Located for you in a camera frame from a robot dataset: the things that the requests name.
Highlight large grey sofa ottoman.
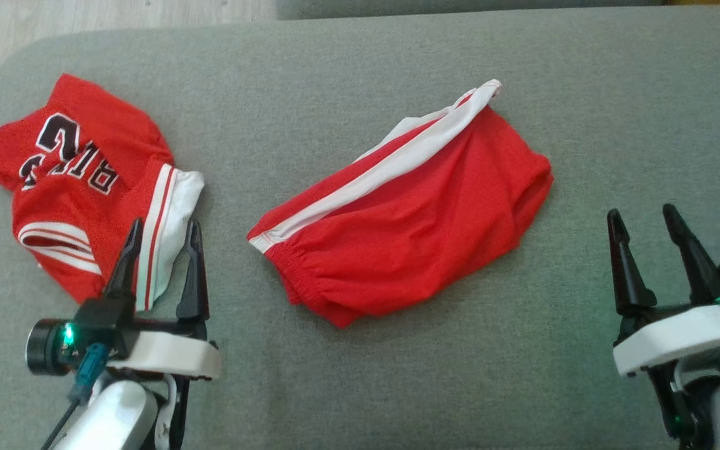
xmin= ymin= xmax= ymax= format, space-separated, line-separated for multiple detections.
xmin=0 ymin=6 xmax=720 ymax=450

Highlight red basketball jersey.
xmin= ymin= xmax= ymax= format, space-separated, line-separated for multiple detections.
xmin=0 ymin=73 xmax=206 ymax=313

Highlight red shorts with white stripe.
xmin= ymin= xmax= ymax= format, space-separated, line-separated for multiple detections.
xmin=246 ymin=79 xmax=555 ymax=329

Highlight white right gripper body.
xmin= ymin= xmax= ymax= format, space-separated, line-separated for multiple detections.
xmin=612 ymin=304 xmax=720 ymax=378

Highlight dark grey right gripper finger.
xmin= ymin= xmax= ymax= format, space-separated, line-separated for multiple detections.
xmin=661 ymin=203 xmax=720 ymax=308
xmin=606 ymin=208 xmax=658 ymax=317

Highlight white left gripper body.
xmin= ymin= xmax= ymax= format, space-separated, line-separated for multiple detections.
xmin=107 ymin=317 xmax=223 ymax=382

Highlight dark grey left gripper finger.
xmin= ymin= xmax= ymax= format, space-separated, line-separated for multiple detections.
xmin=176 ymin=217 xmax=210 ymax=323
xmin=102 ymin=217 xmax=144 ymax=301

